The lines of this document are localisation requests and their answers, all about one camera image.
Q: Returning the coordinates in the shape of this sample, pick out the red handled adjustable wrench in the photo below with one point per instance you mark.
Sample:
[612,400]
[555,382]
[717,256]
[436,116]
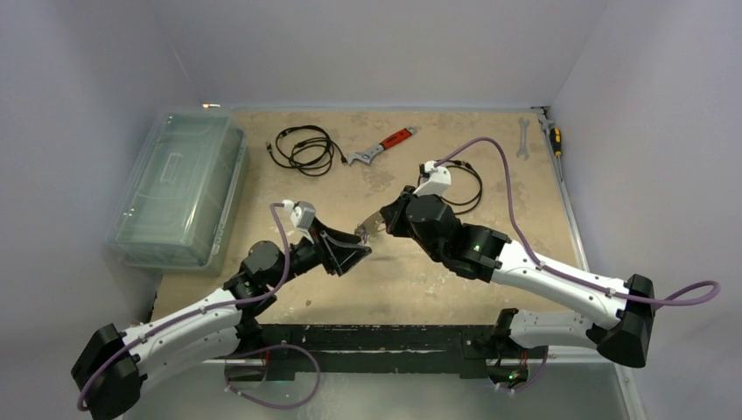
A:
[367,157]

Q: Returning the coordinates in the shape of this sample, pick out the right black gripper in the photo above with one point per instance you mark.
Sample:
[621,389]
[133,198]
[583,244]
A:
[389,213]

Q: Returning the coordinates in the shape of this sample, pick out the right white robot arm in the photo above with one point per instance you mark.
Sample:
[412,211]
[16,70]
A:
[611,315]

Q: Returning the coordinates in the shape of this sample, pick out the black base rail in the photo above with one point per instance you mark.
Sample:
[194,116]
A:
[468,351]

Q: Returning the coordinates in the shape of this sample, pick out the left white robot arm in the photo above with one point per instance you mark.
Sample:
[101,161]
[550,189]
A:
[115,366]

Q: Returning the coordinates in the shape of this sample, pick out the clear plastic storage box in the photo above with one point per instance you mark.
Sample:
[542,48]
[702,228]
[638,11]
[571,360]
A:
[178,208]

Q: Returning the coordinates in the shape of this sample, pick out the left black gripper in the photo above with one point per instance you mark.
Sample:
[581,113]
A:
[330,256]

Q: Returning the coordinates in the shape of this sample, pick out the silver open-end wrench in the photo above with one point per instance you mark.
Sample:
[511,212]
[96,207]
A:
[523,151]

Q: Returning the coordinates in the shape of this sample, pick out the yellow black screwdriver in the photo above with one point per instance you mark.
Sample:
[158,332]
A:
[553,134]

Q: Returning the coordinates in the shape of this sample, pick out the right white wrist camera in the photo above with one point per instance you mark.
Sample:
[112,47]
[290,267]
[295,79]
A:
[434,179]

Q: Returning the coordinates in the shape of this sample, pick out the large metal key ring plate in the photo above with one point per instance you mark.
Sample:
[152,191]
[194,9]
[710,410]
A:
[372,225]

